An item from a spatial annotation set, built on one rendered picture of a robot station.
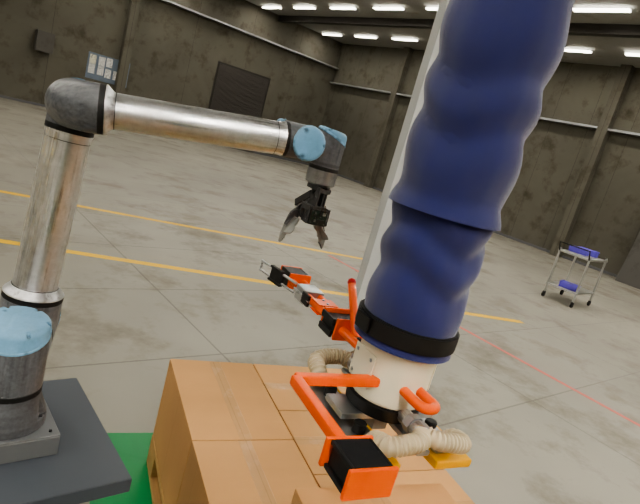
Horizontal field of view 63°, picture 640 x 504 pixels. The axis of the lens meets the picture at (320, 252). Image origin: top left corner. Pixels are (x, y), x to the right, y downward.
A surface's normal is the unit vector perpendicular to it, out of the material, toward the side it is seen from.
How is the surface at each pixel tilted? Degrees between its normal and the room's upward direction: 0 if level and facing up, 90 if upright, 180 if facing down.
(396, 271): 74
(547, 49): 97
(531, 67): 103
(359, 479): 90
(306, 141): 89
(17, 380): 89
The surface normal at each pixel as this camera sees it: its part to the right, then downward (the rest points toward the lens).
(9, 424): 0.62, -0.02
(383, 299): -0.73, -0.01
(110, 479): 0.26, -0.94
